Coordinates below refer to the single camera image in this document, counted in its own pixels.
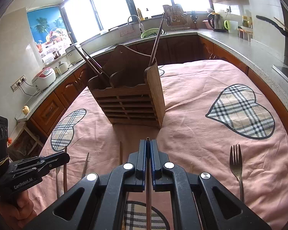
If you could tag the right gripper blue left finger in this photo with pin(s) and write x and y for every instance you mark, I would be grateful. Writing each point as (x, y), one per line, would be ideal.
(137, 180)

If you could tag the white electric cooker pot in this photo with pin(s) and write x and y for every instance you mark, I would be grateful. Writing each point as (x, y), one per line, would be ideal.
(72, 54)

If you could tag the spice jar set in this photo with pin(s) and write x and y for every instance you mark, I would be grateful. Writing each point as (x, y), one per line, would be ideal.
(246, 30)

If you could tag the brown wooden chopstick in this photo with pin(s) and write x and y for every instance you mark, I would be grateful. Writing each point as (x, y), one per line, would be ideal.
(148, 185)

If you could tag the steel electric kettle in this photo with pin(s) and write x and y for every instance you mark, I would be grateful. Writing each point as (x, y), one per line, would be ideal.
(216, 22)

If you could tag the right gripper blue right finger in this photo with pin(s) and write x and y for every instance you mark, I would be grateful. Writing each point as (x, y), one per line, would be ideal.
(160, 180)

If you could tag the person's left hand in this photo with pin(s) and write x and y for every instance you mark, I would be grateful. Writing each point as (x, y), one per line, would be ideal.
(18, 216)

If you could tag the red white rice cooker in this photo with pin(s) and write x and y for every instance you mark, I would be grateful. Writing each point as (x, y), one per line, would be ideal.
(44, 79)

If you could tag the pink tablecloth with plaid hearts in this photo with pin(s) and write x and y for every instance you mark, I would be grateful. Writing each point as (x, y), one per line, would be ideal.
(209, 107)

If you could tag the metal fork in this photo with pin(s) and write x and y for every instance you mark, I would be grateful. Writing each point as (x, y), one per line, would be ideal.
(235, 163)

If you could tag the light wooden chopstick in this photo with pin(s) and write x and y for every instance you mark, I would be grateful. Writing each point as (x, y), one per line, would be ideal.
(121, 153)

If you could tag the green colander bowl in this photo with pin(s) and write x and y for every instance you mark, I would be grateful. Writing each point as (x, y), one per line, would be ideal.
(150, 32)

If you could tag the upright chopsticks in holder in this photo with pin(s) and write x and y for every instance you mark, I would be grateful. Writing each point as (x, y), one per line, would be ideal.
(155, 47)

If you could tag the wall power outlet strip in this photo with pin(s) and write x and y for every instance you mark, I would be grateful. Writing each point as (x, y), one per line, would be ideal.
(15, 85)

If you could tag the dark chopsticks pair in holder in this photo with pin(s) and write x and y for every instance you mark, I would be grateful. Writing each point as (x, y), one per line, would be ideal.
(95, 66)

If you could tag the fruit poster picture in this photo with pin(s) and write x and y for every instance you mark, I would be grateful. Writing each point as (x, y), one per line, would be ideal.
(49, 32)

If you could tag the chrome kitchen faucet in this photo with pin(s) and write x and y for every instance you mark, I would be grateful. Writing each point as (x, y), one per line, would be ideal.
(135, 19)

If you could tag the dark wooden chopstick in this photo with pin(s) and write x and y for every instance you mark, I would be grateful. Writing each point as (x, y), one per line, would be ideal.
(85, 166)

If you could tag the wooden utensil holder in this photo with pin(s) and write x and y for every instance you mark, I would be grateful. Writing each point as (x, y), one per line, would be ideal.
(134, 95)

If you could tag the small white lidded pot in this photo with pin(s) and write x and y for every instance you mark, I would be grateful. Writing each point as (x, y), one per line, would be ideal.
(62, 68)

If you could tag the dish drying rack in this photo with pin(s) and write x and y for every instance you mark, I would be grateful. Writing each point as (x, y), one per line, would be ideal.
(175, 16)

